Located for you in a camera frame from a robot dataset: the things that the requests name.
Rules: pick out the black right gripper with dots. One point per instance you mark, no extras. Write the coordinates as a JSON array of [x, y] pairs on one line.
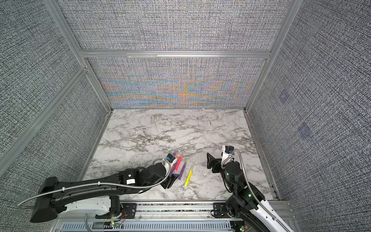
[[214, 161]]

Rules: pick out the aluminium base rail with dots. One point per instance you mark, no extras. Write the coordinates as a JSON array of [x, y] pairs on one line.
[[183, 216]]

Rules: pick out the pink red pen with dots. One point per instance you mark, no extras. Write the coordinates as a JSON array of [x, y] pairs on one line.
[[178, 163]]

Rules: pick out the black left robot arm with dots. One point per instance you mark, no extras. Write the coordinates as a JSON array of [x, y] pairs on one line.
[[55, 195]]

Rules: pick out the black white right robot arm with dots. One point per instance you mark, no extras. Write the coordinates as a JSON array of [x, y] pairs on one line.
[[246, 201]]

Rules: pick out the purple pen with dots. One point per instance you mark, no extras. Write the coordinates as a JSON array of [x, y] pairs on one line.
[[182, 171]]

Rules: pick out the yellow highlighter pen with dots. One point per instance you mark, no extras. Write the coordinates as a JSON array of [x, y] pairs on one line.
[[189, 176]]

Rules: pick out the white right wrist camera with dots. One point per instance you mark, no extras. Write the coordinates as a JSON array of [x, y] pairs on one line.
[[227, 154]]

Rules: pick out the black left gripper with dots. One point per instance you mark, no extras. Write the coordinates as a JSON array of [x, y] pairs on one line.
[[170, 180]]

